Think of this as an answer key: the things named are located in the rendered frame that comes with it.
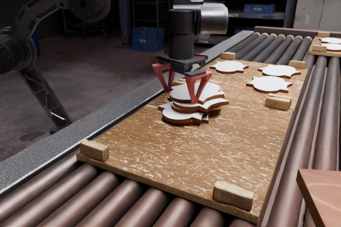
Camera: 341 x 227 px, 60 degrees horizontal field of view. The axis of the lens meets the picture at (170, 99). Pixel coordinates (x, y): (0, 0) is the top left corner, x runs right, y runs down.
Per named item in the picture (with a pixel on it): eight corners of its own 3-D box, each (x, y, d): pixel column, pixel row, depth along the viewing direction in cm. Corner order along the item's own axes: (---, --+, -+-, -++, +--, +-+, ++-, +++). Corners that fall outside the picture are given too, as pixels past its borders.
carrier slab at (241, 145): (75, 159, 57) (74, 152, 57) (172, 92, 91) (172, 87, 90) (257, 225, 42) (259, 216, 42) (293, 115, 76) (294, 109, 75)
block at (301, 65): (287, 67, 110) (288, 60, 109) (288, 66, 112) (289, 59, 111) (304, 69, 107) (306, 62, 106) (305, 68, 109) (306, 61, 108)
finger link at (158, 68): (172, 86, 78) (172, 52, 75) (191, 94, 73) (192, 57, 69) (151, 92, 74) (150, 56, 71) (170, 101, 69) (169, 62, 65)
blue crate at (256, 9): (242, 13, 524) (243, 4, 518) (248, 11, 555) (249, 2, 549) (271, 15, 502) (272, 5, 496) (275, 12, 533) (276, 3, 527)
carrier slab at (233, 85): (173, 91, 91) (173, 86, 90) (218, 61, 124) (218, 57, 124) (293, 115, 76) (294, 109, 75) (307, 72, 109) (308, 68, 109)
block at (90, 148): (79, 154, 56) (77, 142, 55) (86, 149, 58) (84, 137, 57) (104, 162, 54) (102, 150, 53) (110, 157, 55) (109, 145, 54)
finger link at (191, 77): (190, 93, 73) (191, 57, 70) (211, 102, 68) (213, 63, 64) (169, 100, 69) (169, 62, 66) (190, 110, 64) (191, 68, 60)
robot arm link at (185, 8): (168, 4, 66) (168, 5, 60) (199, 3, 66) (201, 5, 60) (168, 35, 68) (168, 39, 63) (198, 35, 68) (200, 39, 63)
